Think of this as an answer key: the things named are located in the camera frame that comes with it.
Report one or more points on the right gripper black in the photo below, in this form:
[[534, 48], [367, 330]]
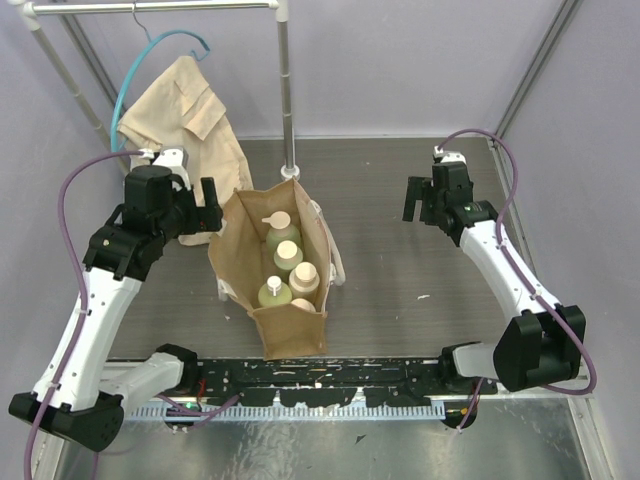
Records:
[[419, 190]]

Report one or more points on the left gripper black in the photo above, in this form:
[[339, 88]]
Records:
[[198, 215]]

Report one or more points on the brown canvas bag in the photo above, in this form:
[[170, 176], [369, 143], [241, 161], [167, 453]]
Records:
[[242, 264]]

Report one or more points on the green pump bottle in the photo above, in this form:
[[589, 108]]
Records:
[[274, 292], [281, 229]]

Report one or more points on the green bottle beige cap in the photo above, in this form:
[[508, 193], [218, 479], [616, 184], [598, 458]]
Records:
[[287, 257]]

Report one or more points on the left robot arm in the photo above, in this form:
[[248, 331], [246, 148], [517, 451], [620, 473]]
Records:
[[71, 401]]

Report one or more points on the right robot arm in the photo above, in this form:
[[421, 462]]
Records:
[[539, 346]]

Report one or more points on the beige shirt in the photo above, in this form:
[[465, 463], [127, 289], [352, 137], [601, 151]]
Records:
[[179, 109]]

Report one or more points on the teal clothes hanger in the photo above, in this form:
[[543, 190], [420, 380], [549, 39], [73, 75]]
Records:
[[115, 146]]

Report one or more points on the white clothes rack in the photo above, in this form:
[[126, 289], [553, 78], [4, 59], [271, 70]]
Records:
[[30, 12]]

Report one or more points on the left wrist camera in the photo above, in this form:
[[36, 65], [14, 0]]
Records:
[[174, 158]]

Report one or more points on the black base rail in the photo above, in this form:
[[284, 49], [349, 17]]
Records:
[[322, 382]]

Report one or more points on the white cable tray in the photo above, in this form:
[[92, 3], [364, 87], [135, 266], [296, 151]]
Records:
[[355, 411]]

